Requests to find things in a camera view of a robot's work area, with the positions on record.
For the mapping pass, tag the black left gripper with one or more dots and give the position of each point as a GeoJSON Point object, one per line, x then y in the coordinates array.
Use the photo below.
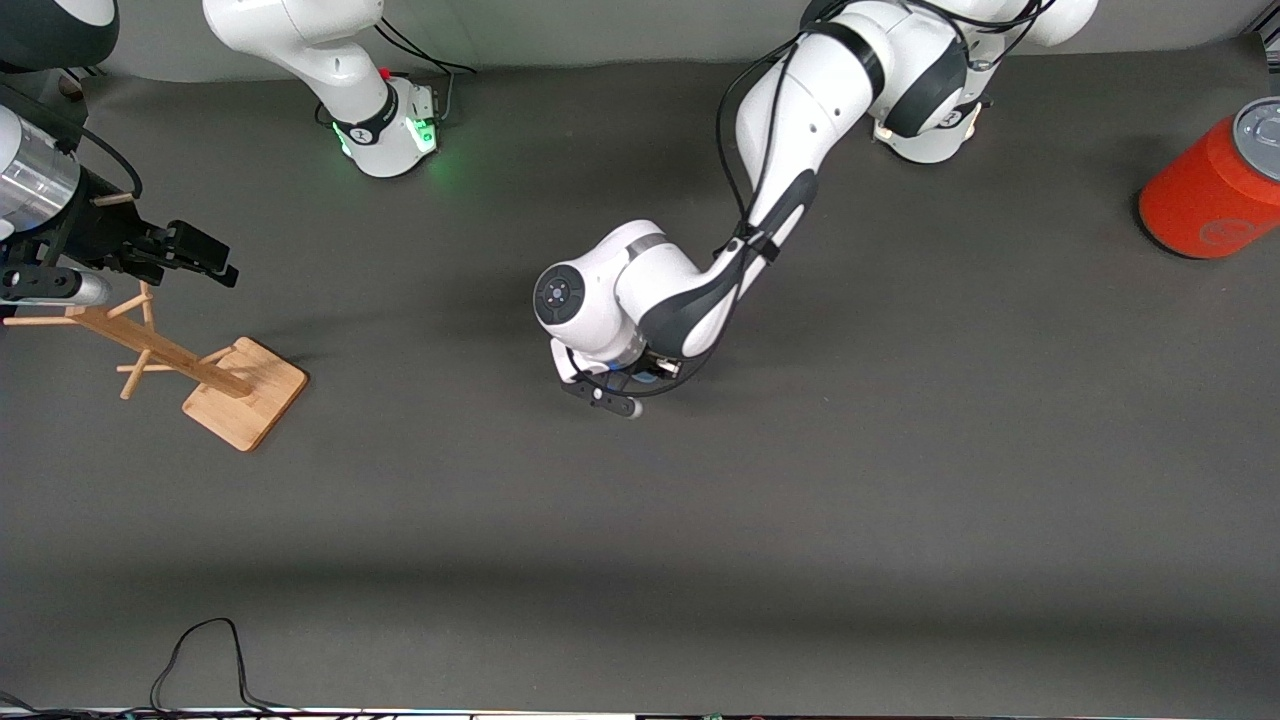
{"type": "Point", "coordinates": [649, 363]}

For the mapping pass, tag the orange can with silver lid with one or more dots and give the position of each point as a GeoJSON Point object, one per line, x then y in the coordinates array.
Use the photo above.
{"type": "Point", "coordinates": [1200, 195]}

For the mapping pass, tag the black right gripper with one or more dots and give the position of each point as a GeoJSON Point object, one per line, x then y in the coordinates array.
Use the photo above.
{"type": "Point", "coordinates": [103, 232]}

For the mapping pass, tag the wooden cup rack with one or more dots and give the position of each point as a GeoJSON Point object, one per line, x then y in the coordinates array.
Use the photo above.
{"type": "Point", "coordinates": [245, 400]}

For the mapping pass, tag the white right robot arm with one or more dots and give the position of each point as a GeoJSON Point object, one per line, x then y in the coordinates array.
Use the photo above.
{"type": "Point", "coordinates": [320, 50]}

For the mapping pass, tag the light blue cup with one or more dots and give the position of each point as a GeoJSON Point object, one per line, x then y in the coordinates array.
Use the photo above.
{"type": "Point", "coordinates": [645, 379]}

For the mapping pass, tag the dark grey table mat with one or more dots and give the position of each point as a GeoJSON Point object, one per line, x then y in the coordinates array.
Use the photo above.
{"type": "Point", "coordinates": [640, 520]}

